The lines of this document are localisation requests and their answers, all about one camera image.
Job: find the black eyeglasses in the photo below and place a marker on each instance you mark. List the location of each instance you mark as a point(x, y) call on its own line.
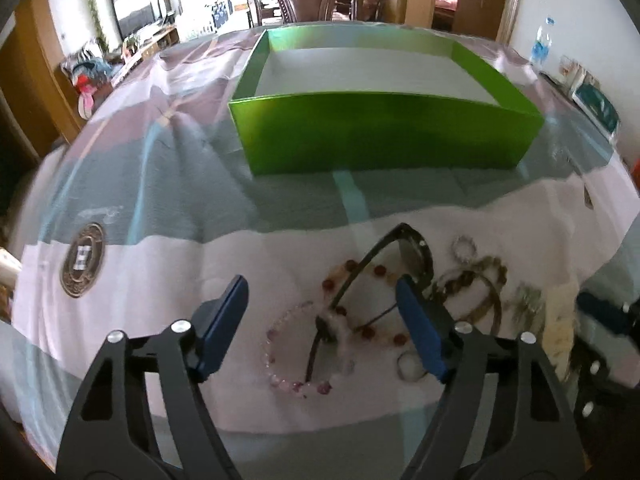
point(333, 326)

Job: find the plastic water bottle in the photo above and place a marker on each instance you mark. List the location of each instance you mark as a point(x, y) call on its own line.
point(542, 44)

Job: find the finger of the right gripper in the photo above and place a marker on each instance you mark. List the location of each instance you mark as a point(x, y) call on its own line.
point(622, 321)

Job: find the wooden tv cabinet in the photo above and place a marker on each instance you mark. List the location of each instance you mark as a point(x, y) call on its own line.
point(135, 50)

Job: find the white strap wristwatch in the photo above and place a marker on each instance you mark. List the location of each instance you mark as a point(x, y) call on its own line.
point(550, 315)

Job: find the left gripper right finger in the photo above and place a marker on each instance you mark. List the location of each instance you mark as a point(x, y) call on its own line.
point(503, 413)

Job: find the wooden armchair with clothes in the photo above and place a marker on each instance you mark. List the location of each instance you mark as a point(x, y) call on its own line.
point(88, 71)

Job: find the pink grey patterned tablecloth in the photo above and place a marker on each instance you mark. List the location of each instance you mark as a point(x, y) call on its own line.
point(153, 210)

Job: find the dark green bag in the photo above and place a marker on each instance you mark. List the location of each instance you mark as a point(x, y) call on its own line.
point(600, 111)

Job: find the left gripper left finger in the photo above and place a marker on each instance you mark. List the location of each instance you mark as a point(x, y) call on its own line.
point(139, 412)

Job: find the green cardboard box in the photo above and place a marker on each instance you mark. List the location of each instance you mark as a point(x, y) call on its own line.
point(328, 96)

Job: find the black television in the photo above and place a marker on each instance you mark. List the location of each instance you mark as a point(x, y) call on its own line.
point(133, 15)

